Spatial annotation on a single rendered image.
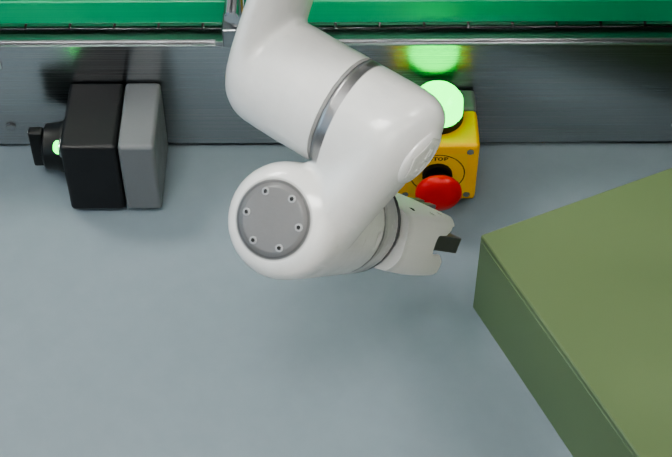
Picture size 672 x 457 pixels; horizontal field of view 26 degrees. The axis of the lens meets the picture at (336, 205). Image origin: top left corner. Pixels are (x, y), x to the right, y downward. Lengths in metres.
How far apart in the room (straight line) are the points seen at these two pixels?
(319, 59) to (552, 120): 0.46
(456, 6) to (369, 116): 0.39
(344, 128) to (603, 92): 0.47
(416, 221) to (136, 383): 0.29
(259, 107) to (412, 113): 0.10
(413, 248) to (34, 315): 0.36
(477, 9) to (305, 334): 0.31
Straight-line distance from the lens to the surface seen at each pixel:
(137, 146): 1.23
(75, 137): 1.25
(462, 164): 1.26
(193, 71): 1.27
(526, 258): 1.14
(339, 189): 0.88
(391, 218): 0.99
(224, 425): 1.15
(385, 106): 0.88
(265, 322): 1.21
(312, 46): 0.91
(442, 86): 1.25
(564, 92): 1.30
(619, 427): 1.05
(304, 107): 0.89
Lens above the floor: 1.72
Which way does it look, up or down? 49 degrees down
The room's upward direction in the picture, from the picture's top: straight up
